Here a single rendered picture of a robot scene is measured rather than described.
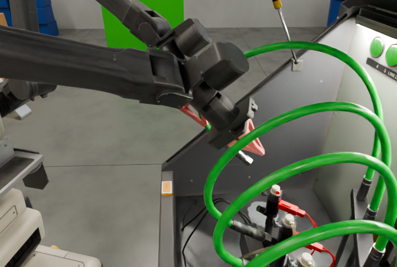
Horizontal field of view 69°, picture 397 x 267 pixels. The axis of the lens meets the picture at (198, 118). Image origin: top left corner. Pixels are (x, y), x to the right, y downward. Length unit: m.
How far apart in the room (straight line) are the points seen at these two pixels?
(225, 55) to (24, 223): 0.92
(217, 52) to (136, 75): 0.13
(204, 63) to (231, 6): 6.55
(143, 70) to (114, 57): 0.04
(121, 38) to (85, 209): 2.19
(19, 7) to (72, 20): 6.51
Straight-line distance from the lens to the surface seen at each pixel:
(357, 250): 0.66
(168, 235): 0.80
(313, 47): 0.57
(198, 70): 0.46
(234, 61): 0.46
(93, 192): 2.39
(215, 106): 0.50
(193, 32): 0.64
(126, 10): 0.71
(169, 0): 3.69
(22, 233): 1.16
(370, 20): 0.81
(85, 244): 2.08
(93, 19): 7.29
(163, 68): 0.45
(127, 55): 0.44
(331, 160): 0.40
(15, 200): 1.14
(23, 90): 0.96
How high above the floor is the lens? 1.58
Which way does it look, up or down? 30 degrees down
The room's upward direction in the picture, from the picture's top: straight up
